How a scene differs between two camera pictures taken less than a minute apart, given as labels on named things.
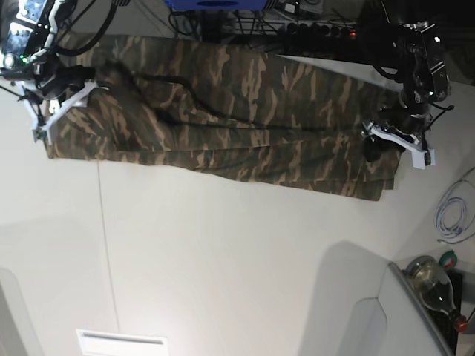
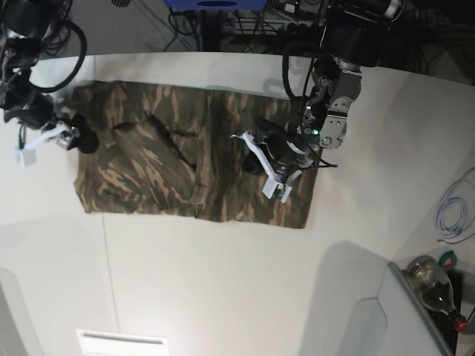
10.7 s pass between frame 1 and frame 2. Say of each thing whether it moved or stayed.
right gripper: moved
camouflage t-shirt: moved
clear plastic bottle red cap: stayed
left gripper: moved
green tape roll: stayed
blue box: stayed
